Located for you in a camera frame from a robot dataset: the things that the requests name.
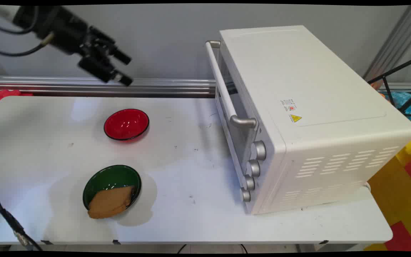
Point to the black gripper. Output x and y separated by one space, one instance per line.
61 30

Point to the red plastic bowl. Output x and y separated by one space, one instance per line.
126 124

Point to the red cloth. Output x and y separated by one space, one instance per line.
2 97

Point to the green plastic bowl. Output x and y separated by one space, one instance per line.
111 178

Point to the brown bread slice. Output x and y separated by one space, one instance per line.
110 202

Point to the silver oven knob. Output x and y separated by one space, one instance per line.
249 182
260 150
245 195
253 168

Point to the small printed label sticker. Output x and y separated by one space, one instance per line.
288 105

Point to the yellow warning sticker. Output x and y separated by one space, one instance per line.
295 118

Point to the white toaster oven body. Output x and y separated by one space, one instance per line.
319 107

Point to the aluminium profile rail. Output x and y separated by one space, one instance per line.
48 85

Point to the grey diagonal metal post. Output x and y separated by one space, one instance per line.
396 43

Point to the black metal stand frame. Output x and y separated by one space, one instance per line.
398 69

